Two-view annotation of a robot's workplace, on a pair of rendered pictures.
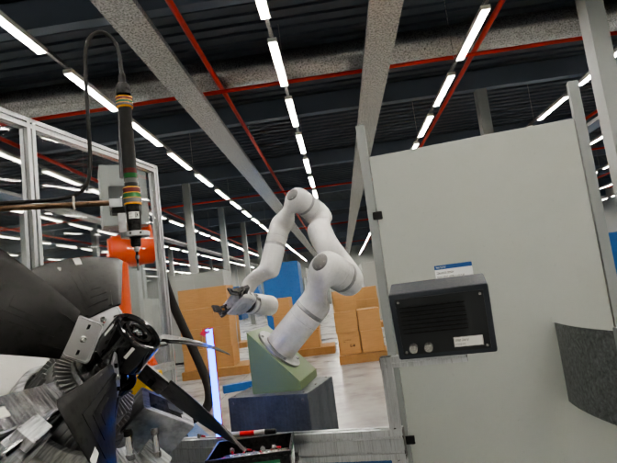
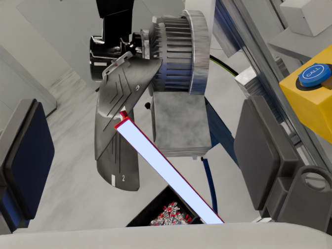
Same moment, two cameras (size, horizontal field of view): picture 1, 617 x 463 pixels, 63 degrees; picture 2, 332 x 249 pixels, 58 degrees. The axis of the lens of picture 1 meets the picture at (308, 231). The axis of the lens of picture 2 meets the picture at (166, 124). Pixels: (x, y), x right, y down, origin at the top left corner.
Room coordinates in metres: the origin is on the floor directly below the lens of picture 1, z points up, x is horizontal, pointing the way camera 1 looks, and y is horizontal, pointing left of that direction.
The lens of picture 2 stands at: (1.97, 0.34, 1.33)
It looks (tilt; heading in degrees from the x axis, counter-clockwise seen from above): 25 degrees down; 173
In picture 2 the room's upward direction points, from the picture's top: 40 degrees counter-clockwise
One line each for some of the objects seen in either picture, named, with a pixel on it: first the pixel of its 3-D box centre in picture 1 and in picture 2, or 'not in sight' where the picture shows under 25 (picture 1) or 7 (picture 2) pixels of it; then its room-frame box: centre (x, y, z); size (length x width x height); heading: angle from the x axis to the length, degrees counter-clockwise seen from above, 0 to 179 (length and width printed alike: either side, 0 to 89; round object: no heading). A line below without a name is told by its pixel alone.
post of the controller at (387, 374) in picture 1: (390, 391); not in sight; (1.46, -0.17, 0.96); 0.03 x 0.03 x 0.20; 75
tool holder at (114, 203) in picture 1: (129, 218); not in sight; (1.24, 0.44, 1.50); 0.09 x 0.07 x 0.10; 110
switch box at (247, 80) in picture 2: not in sight; (269, 91); (1.11, 0.81, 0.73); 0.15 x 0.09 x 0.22; 75
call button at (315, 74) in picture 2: not in sight; (314, 75); (1.66, 0.58, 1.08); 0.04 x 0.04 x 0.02
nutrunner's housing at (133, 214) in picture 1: (129, 158); not in sight; (1.24, 0.43, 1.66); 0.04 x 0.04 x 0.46
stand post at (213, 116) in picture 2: not in sight; (262, 188); (1.14, 0.57, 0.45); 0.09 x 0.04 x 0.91; 165
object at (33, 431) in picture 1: (31, 433); not in sight; (0.91, 0.53, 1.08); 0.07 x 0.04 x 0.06; 176
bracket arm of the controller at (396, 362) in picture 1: (422, 358); not in sight; (1.43, -0.27, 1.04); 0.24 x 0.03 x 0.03; 75
